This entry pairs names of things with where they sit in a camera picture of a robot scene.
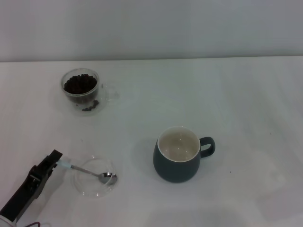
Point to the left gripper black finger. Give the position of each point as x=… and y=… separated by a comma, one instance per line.
x=48, y=160
x=52, y=168

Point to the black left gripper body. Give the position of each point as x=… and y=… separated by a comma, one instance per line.
x=19, y=201

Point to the dark teal ceramic mug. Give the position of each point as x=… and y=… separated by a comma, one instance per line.
x=175, y=170

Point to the glass saucer with spilled beans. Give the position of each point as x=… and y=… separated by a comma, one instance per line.
x=71, y=111

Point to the spilled coffee beans cluster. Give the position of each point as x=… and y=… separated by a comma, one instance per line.
x=91, y=108

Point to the coffee beans pile in cup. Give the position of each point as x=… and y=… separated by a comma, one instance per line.
x=80, y=84

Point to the double-walled glass cup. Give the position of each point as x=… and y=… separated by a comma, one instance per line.
x=100, y=94

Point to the empty clear glass saucer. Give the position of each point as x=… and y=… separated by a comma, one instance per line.
x=87, y=189

